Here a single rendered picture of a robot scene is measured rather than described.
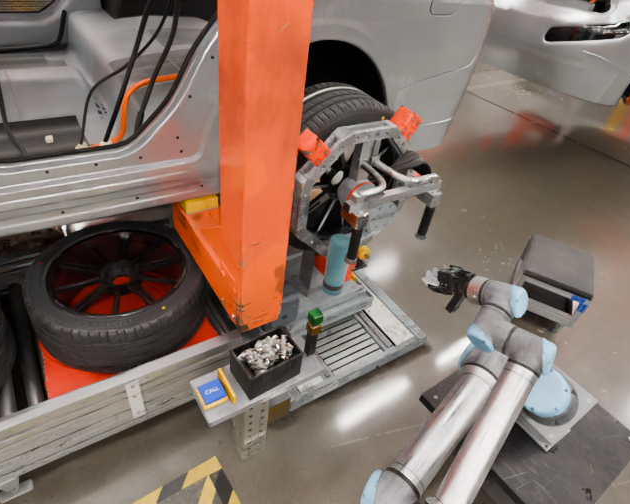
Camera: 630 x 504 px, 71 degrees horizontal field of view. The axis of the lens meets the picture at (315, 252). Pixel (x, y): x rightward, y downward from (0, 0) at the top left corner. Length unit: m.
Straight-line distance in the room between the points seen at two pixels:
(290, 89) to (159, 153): 0.70
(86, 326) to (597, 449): 1.86
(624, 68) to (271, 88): 3.26
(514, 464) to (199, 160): 1.55
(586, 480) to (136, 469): 1.59
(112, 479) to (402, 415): 1.18
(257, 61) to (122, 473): 1.51
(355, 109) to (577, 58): 2.54
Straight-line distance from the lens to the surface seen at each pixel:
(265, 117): 1.12
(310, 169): 1.55
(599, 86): 4.04
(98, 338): 1.68
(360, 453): 1.98
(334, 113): 1.58
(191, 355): 1.69
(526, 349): 1.36
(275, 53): 1.08
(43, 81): 2.40
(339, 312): 2.19
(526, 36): 4.01
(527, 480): 1.81
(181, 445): 1.96
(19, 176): 1.65
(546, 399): 1.60
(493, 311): 1.41
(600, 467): 1.99
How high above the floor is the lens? 1.73
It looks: 39 degrees down
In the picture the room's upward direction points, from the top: 9 degrees clockwise
